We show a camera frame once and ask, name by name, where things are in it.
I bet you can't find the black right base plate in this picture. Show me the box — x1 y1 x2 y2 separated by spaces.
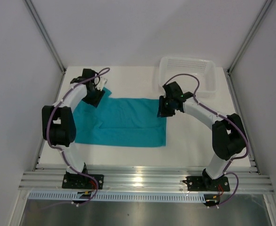
182 176 230 192

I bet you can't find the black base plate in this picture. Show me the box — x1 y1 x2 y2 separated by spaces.
62 172 104 190
182 176 230 192

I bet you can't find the left aluminium frame post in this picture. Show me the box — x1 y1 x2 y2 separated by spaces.
23 0 66 73

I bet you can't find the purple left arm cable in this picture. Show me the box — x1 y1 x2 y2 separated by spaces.
45 67 111 209

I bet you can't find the aluminium frame post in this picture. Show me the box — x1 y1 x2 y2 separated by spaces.
227 0 275 75
23 0 66 73

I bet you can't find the white perforated plastic basket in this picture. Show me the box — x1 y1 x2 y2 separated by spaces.
158 56 218 98

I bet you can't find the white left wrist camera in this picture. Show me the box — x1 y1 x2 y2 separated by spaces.
94 76 107 91

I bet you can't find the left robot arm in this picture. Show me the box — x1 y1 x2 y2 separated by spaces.
42 67 110 188

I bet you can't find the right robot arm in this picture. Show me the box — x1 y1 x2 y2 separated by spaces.
158 81 247 190

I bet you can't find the teal t shirt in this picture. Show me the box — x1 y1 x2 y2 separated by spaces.
73 89 166 148

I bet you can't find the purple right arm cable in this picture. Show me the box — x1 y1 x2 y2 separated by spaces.
163 73 249 209

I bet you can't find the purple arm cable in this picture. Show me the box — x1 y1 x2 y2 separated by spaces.
163 73 249 209
45 67 111 209

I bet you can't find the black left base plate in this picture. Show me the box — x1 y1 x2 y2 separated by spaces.
62 172 104 190

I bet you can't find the aluminium rail beam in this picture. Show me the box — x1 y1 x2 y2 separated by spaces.
18 164 275 194

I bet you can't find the right aluminium frame post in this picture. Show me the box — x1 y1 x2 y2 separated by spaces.
227 0 275 75

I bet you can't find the white slotted cable duct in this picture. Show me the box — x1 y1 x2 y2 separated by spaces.
28 191 205 203

